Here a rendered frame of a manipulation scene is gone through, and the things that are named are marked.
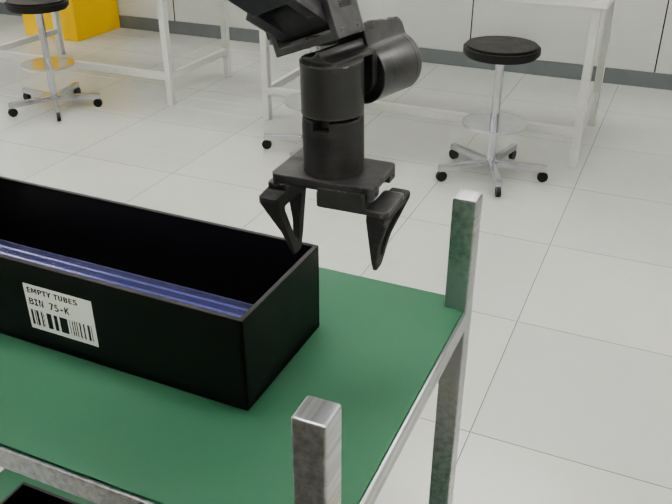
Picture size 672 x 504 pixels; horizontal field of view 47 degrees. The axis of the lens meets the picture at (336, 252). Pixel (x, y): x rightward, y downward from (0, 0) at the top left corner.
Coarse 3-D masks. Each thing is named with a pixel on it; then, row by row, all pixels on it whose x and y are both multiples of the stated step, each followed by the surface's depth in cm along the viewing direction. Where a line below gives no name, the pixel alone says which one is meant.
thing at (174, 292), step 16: (0, 240) 104; (16, 256) 100; (32, 256) 100; (48, 256) 100; (64, 256) 100; (80, 272) 97; (96, 272) 97; (112, 272) 97; (144, 288) 93; (160, 288) 93; (176, 288) 93; (192, 304) 90; (208, 304) 90; (224, 304) 90; (240, 304) 90
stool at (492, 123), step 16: (464, 48) 345; (480, 48) 339; (496, 48) 339; (512, 48) 339; (528, 48) 339; (496, 64) 335; (512, 64) 334; (496, 80) 352; (496, 96) 355; (480, 112) 374; (496, 112) 358; (480, 128) 355; (496, 128) 355; (512, 128) 355; (512, 144) 388; (480, 160) 370; (496, 160) 370; (496, 176) 353; (544, 176) 366; (496, 192) 351
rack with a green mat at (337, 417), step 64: (448, 256) 95; (320, 320) 96; (384, 320) 96; (448, 320) 96; (0, 384) 85; (64, 384) 85; (128, 384) 85; (320, 384) 85; (384, 384) 85; (448, 384) 104; (0, 448) 77; (64, 448) 76; (128, 448) 76; (192, 448) 76; (256, 448) 76; (320, 448) 58; (384, 448) 76; (448, 448) 109
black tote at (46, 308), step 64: (0, 192) 107; (64, 192) 102; (0, 256) 87; (128, 256) 102; (192, 256) 97; (256, 256) 93; (0, 320) 92; (64, 320) 87; (128, 320) 82; (192, 320) 78; (256, 320) 78; (192, 384) 83; (256, 384) 81
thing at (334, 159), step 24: (312, 120) 70; (360, 120) 70; (312, 144) 70; (336, 144) 69; (360, 144) 71; (288, 168) 74; (312, 168) 71; (336, 168) 71; (360, 168) 72; (384, 168) 73; (360, 192) 70
